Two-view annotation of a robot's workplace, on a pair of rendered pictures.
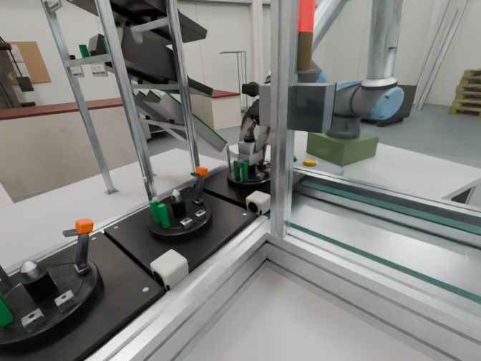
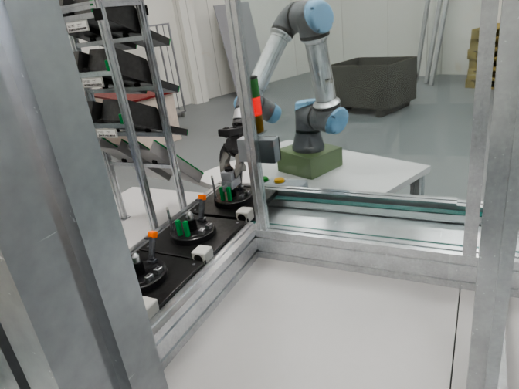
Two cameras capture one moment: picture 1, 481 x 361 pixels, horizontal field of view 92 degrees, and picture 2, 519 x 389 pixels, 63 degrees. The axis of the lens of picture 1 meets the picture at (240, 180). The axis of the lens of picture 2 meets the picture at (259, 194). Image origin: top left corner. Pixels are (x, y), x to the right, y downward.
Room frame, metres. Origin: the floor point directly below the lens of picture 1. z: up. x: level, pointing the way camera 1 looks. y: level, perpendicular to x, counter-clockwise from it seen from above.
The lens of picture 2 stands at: (-0.77, 0.17, 1.58)
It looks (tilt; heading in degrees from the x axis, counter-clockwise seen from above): 23 degrees down; 348
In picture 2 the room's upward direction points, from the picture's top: 8 degrees counter-clockwise
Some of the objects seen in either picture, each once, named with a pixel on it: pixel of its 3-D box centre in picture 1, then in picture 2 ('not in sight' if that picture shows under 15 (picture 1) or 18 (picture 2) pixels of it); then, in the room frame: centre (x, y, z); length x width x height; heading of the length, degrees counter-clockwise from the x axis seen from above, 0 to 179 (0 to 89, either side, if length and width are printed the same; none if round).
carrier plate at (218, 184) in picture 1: (250, 181); (234, 202); (0.62, -0.03, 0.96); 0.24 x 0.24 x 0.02; 49
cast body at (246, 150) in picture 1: (248, 150); (228, 177); (0.61, -0.02, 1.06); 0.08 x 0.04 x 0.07; 139
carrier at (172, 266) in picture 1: (177, 205); (191, 222); (0.43, 0.14, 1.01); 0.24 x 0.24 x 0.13; 49
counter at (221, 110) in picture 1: (210, 106); (126, 114); (6.20, 0.64, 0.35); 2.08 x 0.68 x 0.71; 26
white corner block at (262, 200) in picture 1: (258, 203); (245, 214); (0.48, -0.04, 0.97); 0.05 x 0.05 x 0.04; 49
